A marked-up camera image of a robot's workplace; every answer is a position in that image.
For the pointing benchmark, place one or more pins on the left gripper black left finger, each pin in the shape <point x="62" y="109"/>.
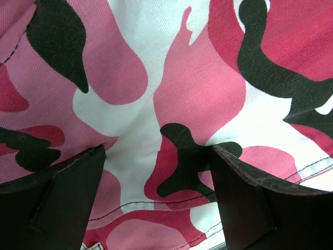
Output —
<point x="50" y="209"/>

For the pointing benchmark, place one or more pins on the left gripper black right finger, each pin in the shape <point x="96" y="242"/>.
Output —
<point x="261" y="211"/>

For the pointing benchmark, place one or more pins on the pink camouflage trousers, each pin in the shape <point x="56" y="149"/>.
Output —
<point x="156" y="83"/>

